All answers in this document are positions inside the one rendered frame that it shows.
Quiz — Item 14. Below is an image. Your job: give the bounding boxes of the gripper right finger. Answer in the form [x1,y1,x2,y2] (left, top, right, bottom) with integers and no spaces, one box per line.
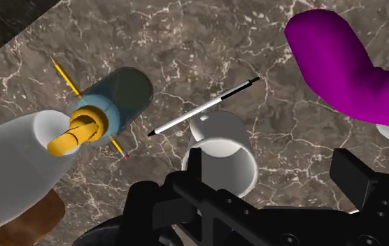
[329,147,389,246]

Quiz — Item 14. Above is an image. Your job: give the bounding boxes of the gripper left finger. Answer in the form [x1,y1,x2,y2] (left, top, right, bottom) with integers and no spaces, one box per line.
[118,147,284,246]

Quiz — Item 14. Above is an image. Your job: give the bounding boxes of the white cup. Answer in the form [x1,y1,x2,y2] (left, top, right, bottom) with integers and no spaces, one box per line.
[181,109,260,199]

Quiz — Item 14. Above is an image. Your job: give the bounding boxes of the white and black pen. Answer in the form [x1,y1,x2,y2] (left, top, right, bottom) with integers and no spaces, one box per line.
[147,75,261,138]

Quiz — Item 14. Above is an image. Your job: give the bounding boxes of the blue bottle with yellow cap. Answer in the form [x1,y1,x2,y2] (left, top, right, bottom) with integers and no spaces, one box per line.
[46,66,155,158]

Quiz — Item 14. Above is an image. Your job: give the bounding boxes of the purple curved vase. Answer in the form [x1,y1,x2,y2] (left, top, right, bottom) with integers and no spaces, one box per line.
[284,8,389,129]

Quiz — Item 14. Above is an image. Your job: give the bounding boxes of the brown rounded object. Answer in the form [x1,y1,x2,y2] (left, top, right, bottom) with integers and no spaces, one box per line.
[0,108,66,246]

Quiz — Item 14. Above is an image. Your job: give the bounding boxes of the yellow pencil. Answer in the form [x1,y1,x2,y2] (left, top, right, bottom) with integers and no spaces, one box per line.
[50,55,130,161]

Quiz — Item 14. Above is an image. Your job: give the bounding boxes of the large white vase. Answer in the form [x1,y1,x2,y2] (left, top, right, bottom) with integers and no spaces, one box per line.
[0,109,81,237]

